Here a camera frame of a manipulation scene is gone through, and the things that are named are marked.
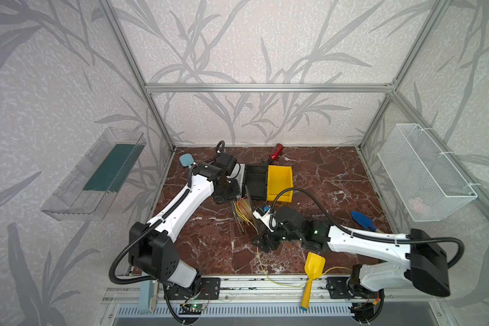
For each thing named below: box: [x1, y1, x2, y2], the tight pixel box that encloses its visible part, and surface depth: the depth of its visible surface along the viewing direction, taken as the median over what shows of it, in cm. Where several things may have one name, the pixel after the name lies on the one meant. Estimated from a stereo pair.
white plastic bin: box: [235, 163, 246, 191], surface depth 71 cm
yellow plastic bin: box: [266, 165, 295, 203], surface depth 103 cm
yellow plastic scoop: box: [300, 251, 326, 312], surface depth 80 cm
